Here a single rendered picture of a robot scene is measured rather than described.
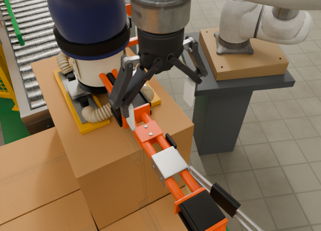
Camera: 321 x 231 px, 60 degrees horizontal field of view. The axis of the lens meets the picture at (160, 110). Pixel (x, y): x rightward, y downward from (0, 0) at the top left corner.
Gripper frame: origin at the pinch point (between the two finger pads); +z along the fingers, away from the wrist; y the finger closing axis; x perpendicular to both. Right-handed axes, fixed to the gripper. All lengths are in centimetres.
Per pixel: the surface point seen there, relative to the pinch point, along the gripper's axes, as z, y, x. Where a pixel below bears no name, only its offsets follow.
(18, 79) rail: 62, 33, -110
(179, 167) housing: 12.4, -1.0, 7.5
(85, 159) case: 27.0, 16.8, -15.2
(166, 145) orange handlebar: 13.0, -1.5, 0.4
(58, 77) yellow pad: 25, 15, -53
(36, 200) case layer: 67, 40, -34
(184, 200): 11.6, 2.5, 15.0
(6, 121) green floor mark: 121, 58, -145
